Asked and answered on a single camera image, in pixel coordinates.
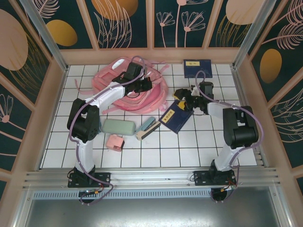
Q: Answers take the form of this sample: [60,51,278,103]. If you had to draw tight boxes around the navy book with four-character label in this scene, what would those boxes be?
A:
[158,99,194,135]

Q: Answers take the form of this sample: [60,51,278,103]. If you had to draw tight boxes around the aluminium side rail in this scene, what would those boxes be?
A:
[231,65,269,169]

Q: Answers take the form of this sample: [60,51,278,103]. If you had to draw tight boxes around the pink backpack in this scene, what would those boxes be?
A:
[74,56,170,114]

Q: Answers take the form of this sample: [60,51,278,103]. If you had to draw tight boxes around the navy book with two-character label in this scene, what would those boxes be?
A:
[183,59,213,79]

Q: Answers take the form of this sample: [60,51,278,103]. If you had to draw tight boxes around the grey metal shelf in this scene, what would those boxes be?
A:
[14,186,293,227]

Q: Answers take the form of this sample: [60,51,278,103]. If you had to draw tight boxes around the small pink box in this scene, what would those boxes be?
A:
[106,134,125,152]

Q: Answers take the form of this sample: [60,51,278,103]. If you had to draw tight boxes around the small green circuit board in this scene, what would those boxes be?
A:
[79,189,105,197]

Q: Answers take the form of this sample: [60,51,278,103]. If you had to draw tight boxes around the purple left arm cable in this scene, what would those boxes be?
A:
[68,55,145,206]

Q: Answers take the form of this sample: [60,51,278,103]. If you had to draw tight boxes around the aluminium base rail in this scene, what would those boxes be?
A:
[22,167,282,190]

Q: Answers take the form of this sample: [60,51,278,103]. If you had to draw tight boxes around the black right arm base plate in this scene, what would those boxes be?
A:
[193,170,236,186]

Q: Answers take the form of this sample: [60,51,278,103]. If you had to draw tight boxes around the slotted grey cable tray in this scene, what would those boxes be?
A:
[32,191,276,200]

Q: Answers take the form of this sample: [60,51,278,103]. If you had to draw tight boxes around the aluminium corner post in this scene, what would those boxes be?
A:
[231,0,284,70]
[18,0,69,73]

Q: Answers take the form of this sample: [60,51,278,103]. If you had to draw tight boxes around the blue and beige stapler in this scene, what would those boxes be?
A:
[135,117,159,142]

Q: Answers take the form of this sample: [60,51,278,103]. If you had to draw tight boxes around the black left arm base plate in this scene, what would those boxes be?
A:
[68,172,111,188]

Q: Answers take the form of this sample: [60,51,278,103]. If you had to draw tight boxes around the green pencil case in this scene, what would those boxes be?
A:
[102,118,136,136]

